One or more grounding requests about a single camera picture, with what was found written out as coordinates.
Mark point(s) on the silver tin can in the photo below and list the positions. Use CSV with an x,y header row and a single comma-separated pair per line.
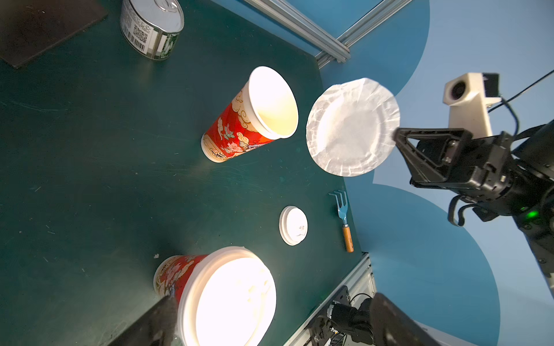
x,y
152,27

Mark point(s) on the back aluminium frame bar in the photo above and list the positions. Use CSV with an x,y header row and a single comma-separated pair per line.
x,y
292,19

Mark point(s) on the blue garden fork wooden handle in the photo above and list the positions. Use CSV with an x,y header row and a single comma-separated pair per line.
x,y
342,208

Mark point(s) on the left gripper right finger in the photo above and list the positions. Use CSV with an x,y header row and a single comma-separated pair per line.
x,y
391,326

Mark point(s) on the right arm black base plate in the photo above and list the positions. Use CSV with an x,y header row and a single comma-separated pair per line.
x,y
343,315

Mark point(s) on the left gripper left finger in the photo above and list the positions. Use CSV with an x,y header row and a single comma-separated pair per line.
x,y
155,327

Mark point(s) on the red paper cup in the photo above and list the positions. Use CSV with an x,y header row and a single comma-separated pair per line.
x,y
264,111
181,272

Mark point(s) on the white cup lid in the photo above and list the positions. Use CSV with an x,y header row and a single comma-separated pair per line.
x,y
229,298
293,225

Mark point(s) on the aluminium front rail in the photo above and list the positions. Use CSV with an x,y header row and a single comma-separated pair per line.
x,y
359,281

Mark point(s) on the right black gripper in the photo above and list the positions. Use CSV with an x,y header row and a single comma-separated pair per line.
x,y
482,172

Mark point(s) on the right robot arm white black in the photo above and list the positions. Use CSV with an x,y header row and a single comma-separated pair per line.
x,y
533,150

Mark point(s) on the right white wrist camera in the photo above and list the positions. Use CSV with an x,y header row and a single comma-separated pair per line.
x,y
469,98

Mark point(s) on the right aluminium frame post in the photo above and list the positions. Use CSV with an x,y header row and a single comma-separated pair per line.
x,y
373,19

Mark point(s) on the brown square tree base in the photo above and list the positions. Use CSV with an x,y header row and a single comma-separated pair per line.
x,y
29,28

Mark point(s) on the round leak-proof paper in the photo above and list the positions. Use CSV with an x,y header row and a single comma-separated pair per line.
x,y
350,127

